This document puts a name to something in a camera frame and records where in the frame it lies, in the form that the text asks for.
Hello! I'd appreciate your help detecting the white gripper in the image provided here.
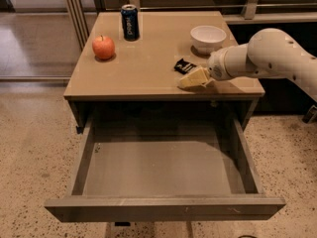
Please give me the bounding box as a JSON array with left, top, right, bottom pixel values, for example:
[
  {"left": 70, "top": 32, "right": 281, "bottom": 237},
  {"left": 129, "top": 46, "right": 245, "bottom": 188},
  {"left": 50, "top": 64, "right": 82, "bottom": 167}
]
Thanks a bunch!
[{"left": 178, "top": 48, "right": 231, "bottom": 89}]

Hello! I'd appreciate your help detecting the black rxbar chocolate bar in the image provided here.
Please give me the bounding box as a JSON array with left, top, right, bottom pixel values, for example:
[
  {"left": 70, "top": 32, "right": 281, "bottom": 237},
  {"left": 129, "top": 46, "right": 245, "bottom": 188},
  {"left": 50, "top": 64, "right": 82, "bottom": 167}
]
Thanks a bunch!
[{"left": 174, "top": 59, "right": 197, "bottom": 74}]

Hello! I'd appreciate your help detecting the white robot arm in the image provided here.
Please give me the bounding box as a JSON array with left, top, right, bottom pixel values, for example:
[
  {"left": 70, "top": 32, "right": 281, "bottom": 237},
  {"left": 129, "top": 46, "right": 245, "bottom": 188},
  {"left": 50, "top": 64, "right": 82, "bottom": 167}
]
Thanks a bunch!
[{"left": 178, "top": 28, "right": 317, "bottom": 101}]

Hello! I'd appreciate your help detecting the tan cabinet with top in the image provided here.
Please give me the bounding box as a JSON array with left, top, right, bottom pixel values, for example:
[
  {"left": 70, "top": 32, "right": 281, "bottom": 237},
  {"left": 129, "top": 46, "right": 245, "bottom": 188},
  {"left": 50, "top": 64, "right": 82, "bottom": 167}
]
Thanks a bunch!
[{"left": 64, "top": 11, "right": 264, "bottom": 127}]

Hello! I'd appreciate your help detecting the open grey top drawer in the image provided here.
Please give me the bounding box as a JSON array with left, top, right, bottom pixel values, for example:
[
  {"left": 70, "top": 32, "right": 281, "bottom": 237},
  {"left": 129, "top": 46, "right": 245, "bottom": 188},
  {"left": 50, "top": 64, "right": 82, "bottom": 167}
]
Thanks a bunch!
[{"left": 45, "top": 113, "right": 285, "bottom": 222}]

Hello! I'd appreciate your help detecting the white ceramic bowl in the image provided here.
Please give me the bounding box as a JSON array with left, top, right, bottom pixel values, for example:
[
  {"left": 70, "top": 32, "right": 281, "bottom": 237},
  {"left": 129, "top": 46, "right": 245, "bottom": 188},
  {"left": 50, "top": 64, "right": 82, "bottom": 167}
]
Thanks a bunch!
[{"left": 190, "top": 26, "right": 227, "bottom": 55}]

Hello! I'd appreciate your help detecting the blue pepsi can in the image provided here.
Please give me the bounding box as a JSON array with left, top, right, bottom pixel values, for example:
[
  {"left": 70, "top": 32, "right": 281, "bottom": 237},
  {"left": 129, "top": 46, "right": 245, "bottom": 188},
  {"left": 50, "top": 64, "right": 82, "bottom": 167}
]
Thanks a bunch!
[{"left": 121, "top": 4, "right": 140, "bottom": 41}]

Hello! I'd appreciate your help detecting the red apple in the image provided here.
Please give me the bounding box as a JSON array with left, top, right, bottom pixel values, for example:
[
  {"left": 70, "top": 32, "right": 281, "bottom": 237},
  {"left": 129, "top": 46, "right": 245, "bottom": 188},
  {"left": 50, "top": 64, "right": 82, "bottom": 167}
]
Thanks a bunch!
[{"left": 92, "top": 36, "right": 115, "bottom": 60}]

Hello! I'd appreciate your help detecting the metal frame shelving behind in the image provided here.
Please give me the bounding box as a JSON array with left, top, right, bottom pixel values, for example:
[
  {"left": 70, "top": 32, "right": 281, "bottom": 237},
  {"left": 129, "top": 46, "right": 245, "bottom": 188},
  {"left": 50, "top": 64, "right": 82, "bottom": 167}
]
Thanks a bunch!
[{"left": 92, "top": 0, "right": 317, "bottom": 49}]

